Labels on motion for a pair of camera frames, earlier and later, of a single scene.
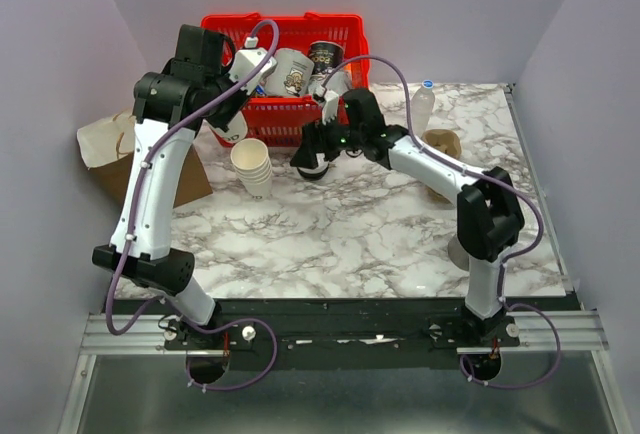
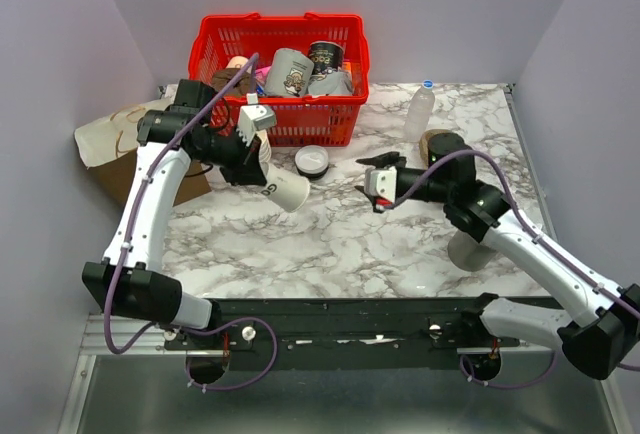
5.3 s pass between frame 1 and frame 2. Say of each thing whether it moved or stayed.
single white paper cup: moved
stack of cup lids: stayed
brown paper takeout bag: stayed
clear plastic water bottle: stayed
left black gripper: moved
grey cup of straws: stayed
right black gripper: moved
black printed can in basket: stayed
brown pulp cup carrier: stayed
